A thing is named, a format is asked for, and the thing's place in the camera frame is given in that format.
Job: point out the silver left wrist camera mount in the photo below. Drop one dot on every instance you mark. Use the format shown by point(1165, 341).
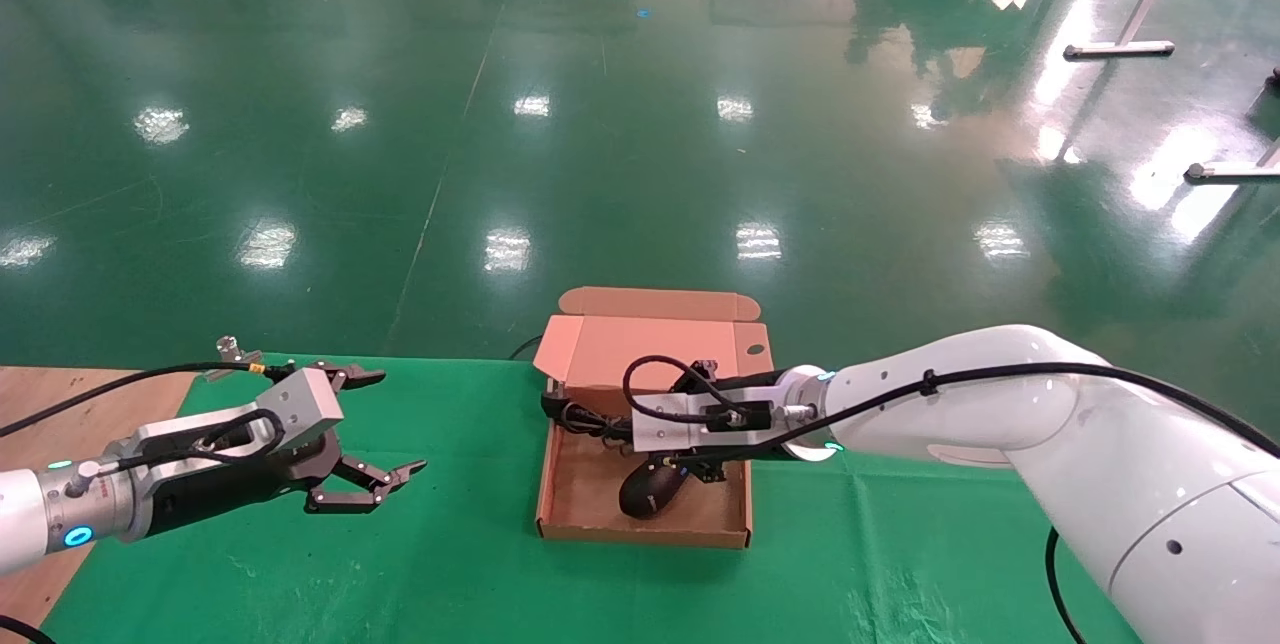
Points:
point(305, 409)

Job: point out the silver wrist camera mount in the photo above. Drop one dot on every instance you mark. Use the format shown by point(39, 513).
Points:
point(305, 409)
point(660, 424)

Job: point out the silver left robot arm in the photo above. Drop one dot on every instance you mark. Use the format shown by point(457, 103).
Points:
point(50, 514)

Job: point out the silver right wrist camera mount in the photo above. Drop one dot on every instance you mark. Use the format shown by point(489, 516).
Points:
point(660, 424)

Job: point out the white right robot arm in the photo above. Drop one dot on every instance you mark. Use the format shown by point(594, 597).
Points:
point(1100, 444)

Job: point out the green tablecloth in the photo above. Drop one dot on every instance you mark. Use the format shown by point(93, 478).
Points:
point(400, 574)

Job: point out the open brown cardboard box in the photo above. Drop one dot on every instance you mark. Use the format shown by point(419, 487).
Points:
point(650, 344)

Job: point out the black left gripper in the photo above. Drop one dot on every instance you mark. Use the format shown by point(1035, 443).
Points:
point(230, 499)

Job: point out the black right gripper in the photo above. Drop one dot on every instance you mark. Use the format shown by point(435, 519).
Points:
point(705, 380)

